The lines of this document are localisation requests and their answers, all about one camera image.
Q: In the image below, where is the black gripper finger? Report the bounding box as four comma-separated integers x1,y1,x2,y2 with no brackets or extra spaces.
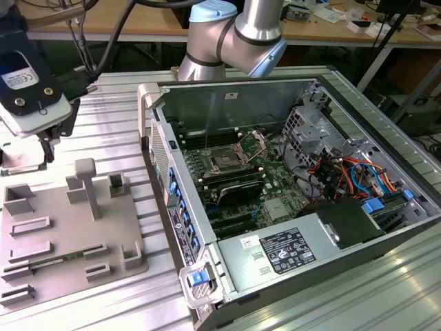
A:
39,134,57,163

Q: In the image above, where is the silver square CPU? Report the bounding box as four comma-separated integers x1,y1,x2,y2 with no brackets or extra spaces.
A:
0,146,48,176

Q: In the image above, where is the black RAM slot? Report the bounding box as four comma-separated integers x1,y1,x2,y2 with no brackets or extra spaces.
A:
178,128,243,148
198,164,267,184

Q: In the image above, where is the CPU socket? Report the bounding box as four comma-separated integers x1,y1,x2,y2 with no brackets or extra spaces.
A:
206,146,244,172

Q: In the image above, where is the black expansion slot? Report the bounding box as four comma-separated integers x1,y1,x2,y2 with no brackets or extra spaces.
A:
209,212,256,229

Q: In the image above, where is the grey parts rack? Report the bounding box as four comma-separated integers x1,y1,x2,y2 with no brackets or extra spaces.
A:
0,157,150,308

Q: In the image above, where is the green RAM stick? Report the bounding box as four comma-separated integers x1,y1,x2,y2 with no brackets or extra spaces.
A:
6,250,87,274

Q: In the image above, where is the wooden desk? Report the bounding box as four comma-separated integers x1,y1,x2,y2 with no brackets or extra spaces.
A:
26,0,441,46

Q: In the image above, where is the thin metal locking lever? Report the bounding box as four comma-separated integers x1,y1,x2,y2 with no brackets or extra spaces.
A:
204,92,218,152

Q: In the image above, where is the metal socket cover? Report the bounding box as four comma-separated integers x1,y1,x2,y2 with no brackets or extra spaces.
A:
233,128,269,163

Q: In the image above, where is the black graphics card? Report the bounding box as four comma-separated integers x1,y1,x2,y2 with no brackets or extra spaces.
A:
206,179,268,210

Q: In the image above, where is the open PC case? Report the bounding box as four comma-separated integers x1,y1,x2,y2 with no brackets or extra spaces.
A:
136,72,441,331

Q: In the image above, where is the green motherboard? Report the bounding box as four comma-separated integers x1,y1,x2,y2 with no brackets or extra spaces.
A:
172,126,313,242

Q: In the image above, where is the silver power supply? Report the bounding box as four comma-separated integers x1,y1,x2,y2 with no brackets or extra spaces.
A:
216,212,320,294

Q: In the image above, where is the metal disk bay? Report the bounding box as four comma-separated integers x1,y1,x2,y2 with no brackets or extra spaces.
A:
280,104,346,173

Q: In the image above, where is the black plastic shroud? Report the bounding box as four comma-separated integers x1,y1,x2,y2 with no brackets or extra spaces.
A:
297,198,386,251

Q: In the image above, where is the black camera cable plug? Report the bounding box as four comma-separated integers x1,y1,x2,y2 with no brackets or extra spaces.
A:
51,67,99,104

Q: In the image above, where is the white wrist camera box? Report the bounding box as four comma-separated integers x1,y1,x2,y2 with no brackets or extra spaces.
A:
0,50,75,140

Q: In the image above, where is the thick black cable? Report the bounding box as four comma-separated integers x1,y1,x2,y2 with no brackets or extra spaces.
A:
92,0,197,75

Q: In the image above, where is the grey hose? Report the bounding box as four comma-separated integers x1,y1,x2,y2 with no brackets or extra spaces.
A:
26,5,89,30

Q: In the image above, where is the orange wire bundle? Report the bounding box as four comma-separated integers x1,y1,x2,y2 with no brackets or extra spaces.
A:
319,155,401,201

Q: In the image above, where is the blue wire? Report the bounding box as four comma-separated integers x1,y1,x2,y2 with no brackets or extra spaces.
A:
350,161,387,198

